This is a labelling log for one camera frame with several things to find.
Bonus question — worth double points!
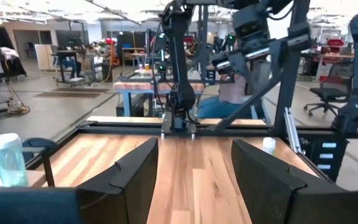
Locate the black office chair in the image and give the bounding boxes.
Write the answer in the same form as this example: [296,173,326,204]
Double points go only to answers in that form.
[303,60,356,118]

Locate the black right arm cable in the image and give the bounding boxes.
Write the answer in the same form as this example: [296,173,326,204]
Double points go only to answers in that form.
[150,21,167,108]

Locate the silver metal bracket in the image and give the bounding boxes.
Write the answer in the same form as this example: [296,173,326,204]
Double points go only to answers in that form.
[283,107,303,154]

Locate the wooden table blue legs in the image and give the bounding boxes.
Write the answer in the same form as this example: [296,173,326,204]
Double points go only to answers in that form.
[112,80,205,118]

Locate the teal pill bottle white cap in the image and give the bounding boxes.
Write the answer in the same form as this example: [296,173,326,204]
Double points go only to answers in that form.
[0,133,29,187]

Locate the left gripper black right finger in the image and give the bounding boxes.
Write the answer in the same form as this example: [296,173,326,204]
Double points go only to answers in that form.
[230,138,358,224]

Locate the dark floor mat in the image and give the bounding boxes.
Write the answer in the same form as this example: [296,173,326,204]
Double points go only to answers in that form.
[34,86,111,100]

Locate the black box blue labels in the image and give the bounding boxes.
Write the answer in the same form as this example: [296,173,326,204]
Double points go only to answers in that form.
[308,138,343,183]

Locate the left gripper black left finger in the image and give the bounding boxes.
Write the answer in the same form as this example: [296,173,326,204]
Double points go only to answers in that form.
[0,137,160,224]

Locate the person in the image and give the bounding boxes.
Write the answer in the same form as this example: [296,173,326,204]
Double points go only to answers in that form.
[197,73,262,119]

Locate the coiled floor cable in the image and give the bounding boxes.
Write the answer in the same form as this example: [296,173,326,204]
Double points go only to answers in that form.
[4,82,30,116]

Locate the beige cabinet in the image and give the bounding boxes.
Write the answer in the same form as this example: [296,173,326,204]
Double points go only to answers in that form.
[34,43,58,72]

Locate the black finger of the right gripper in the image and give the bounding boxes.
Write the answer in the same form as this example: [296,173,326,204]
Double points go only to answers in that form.
[211,51,246,77]
[268,39,291,65]

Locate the dark blue round seat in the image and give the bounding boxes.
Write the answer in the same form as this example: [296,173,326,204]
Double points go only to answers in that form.
[22,138,58,164]

